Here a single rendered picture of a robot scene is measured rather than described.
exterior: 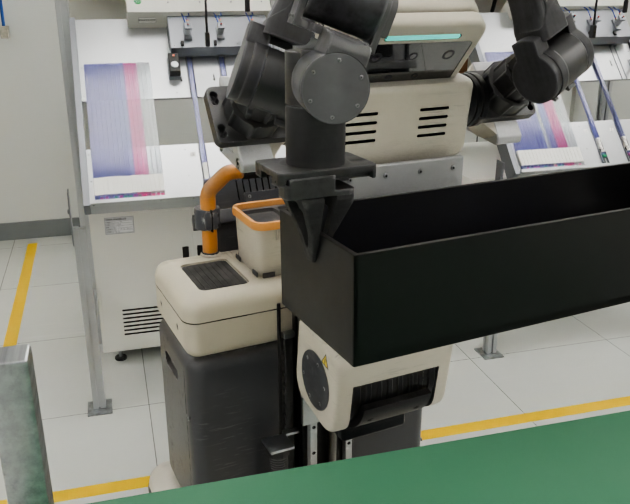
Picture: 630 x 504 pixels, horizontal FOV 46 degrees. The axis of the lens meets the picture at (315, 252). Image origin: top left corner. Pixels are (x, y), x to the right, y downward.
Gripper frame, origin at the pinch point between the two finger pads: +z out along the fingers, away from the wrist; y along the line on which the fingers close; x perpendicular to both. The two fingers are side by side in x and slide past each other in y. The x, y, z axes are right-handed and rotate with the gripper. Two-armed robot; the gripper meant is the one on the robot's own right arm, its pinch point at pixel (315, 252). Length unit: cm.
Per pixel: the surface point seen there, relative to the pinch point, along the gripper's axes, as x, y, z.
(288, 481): -13.7, -8.9, 15.3
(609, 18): 164, 206, -15
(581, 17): 167, 194, -16
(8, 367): -11.2, -29.5, 0.8
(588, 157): 135, 174, 32
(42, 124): 359, 9, 43
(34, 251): 337, -5, 106
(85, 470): 133, -11, 109
